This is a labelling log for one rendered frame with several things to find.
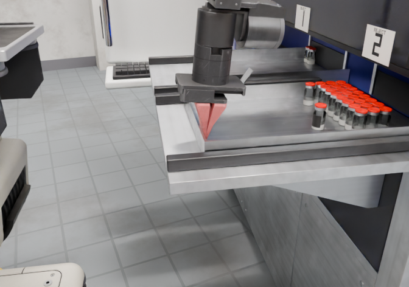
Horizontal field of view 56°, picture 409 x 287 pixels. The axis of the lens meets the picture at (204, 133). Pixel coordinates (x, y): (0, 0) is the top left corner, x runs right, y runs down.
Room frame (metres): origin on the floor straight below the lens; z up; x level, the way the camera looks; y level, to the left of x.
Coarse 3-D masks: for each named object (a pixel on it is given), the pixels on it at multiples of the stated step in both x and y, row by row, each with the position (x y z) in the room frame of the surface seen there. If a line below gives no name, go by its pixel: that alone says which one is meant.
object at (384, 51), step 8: (368, 24) 0.74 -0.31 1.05; (368, 32) 0.73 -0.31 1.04; (376, 32) 0.71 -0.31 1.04; (384, 32) 0.69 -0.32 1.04; (392, 32) 0.66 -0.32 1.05; (368, 40) 0.73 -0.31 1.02; (376, 40) 0.70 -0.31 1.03; (384, 40) 0.68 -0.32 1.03; (392, 40) 0.66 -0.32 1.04; (368, 48) 0.72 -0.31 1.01; (376, 48) 0.70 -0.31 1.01; (384, 48) 0.68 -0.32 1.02; (392, 48) 0.66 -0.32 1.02; (368, 56) 0.72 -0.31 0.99; (376, 56) 0.70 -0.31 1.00; (384, 56) 0.67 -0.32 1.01; (384, 64) 0.67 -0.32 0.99
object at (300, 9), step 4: (296, 8) 1.08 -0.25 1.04; (300, 8) 1.05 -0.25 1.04; (304, 8) 1.02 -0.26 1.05; (308, 8) 1.00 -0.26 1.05; (296, 12) 1.07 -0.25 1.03; (300, 12) 1.05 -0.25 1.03; (304, 12) 1.02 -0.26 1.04; (308, 12) 1.00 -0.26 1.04; (296, 16) 1.07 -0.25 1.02; (300, 16) 1.05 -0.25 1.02; (304, 16) 1.02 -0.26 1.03; (308, 16) 1.00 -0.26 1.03; (296, 20) 1.07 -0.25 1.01; (300, 20) 1.04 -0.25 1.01; (304, 20) 1.02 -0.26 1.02; (308, 20) 1.00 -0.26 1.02; (296, 24) 1.06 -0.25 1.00; (300, 24) 1.04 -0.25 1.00; (304, 24) 1.01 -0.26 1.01; (308, 24) 0.99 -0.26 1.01; (300, 28) 1.04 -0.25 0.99; (304, 28) 1.01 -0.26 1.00; (308, 28) 0.99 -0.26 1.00
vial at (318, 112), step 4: (316, 108) 0.63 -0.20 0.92; (320, 108) 0.63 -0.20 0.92; (324, 108) 0.63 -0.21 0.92; (316, 112) 0.63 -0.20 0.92; (320, 112) 0.63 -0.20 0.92; (324, 112) 0.63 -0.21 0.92; (324, 116) 0.63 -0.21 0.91; (324, 120) 0.63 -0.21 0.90; (324, 124) 0.63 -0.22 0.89; (316, 128) 0.63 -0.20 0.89; (320, 128) 0.62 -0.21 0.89
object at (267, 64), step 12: (288, 48) 1.16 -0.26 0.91; (300, 48) 1.17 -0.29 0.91; (240, 60) 1.14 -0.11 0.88; (252, 60) 1.14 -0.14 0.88; (264, 60) 1.14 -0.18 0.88; (276, 60) 1.14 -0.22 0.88; (288, 60) 1.14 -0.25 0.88; (300, 60) 1.14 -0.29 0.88; (240, 72) 1.01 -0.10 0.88; (264, 72) 1.01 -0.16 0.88; (276, 72) 0.89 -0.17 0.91; (288, 72) 0.89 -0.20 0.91; (300, 72) 0.90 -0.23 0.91; (312, 72) 0.90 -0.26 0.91; (324, 72) 0.91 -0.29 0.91; (336, 72) 0.91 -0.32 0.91; (348, 72) 0.92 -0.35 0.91
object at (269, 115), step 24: (240, 96) 0.78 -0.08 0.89; (264, 96) 0.79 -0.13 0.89; (288, 96) 0.80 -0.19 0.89; (192, 120) 0.64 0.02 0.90; (240, 120) 0.67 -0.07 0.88; (264, 120) 0.67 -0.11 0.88; (288, 120) 0.67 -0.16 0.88; (216, 144) 0.51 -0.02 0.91; (240, 144) 0.52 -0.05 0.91; (264, 144) 0.53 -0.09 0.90; (288, 144) 0.53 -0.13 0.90
